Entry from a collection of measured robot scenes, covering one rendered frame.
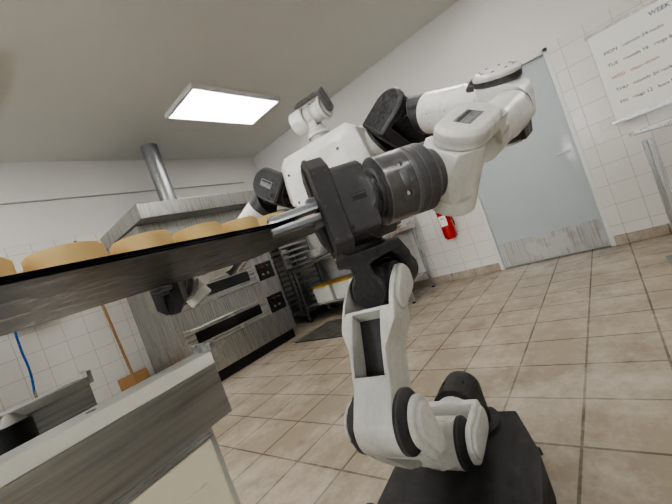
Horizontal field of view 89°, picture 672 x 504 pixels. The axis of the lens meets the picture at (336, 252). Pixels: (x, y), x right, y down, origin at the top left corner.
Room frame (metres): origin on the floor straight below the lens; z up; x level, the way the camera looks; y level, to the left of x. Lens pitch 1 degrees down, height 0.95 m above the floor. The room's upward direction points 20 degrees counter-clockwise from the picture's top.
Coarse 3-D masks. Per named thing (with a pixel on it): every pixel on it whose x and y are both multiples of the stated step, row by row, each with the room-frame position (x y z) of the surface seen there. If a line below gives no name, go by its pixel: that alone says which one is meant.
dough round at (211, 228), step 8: (200, 224) 0.33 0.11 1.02; (208, 224) 0.33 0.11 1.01; (216, 224) 0.34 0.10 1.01; (176, 232) 0.33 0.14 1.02; (184, 232) 0.33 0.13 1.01; (192, 232) 0.33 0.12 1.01; (200, 232) 0.33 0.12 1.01; (208, 232) 0.33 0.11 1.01; (216, 232) 0.34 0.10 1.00; (176, 240) 0.33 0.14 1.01; (184, 240) 0.33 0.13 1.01
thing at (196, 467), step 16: (32, 416) 0.35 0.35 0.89; (0, 432) 0.33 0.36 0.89; (16, 432) 0.33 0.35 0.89; (32, 432) 0.34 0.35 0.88; (208, 432) 0.29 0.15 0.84; (0, 448) 0.33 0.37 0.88; (192, 448) 0.27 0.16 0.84; (208, 448) 0.28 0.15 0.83; (176, 464) 0.26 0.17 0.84; (192, 464) 0.27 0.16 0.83; (208, 464) 0.27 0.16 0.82; (144, 480) 0.24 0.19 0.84; (160, 480) 0.25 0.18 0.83; (176, 480) 0.25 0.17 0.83; (192, 480) 0.26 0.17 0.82; (208, 480) 0.27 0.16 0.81; (224, 480) 0.28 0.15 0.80; (128, 496) 0.23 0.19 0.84; (144, 496) 0.23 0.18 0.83; (160, 496) 0.24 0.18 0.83; (176, 496) 0.25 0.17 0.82; (192, 496) 0.26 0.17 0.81; (208, 496) 0.27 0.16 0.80; (224, 496) 0.28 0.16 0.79
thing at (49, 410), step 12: (84, 372) 0.47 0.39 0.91; (72, 384) 0.46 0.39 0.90; (84, 384) 0.47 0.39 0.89; (48, 396) 0.43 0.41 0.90; (60, 396) 0.44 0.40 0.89; (72, 396) 0.45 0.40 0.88; (84, 396) 0.46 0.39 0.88; (12, 408) 0.43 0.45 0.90; (24, 408) 0.41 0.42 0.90; (36, 408) 0.42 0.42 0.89; (48, 408) 0.43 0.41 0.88; (60, 408) 0.44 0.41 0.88; (72, 408) 0.45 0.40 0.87; (84, 408) 0.46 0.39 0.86; (0, 420) 0.39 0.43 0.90; (36, 420) 0.42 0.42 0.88; (48, 420) 0.43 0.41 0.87; (60, 420) 0.44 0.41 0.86
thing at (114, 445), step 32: (160, 384) 0.27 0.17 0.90; (192, 384) 0.29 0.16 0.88; (96, 416) 0.23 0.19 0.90; (128, 416) 0.25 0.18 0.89; (160, 416) 0.27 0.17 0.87; (192, 416) 0.28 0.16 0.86; (224, 416) 0.31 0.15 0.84; (32, 448) 0.20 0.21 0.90; (64, 448) 0.22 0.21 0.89; (96, 448) 0.23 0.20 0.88; (128, 448) 0.24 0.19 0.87; (160, 448) 0.26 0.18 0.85; (0, 480) 0.19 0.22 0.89; (32, 480) 0.20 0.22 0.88; (64, 480) 0.21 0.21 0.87; (96, 480) 0.22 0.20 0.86; (128, 480) 0.24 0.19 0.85
